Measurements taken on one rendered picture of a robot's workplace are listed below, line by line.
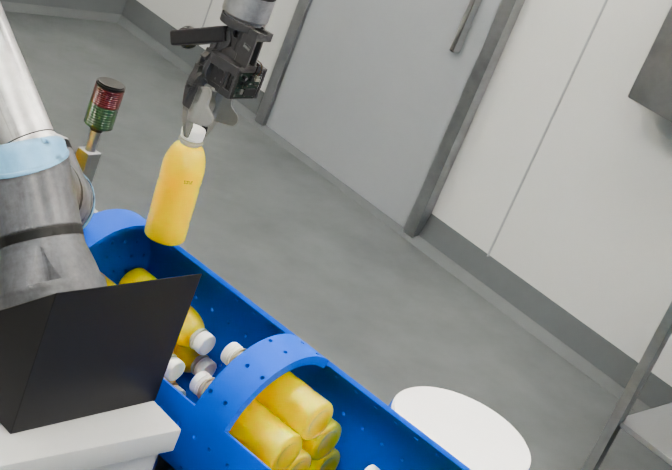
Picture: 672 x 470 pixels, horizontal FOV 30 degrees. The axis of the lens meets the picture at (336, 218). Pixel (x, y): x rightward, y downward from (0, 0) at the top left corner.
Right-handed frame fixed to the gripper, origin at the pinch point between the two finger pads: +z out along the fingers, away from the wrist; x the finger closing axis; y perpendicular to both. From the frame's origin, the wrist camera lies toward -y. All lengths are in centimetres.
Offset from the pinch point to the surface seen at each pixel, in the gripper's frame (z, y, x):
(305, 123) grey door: 128, -229, 364
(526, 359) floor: 145, -47, 315
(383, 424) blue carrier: 29, 47, 11
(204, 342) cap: 33.2, 14.3, 3.5
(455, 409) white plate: 41, 41, 51
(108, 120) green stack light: 26, -51, 35
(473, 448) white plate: 41, 50, 44
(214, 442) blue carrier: 34, 35, -15
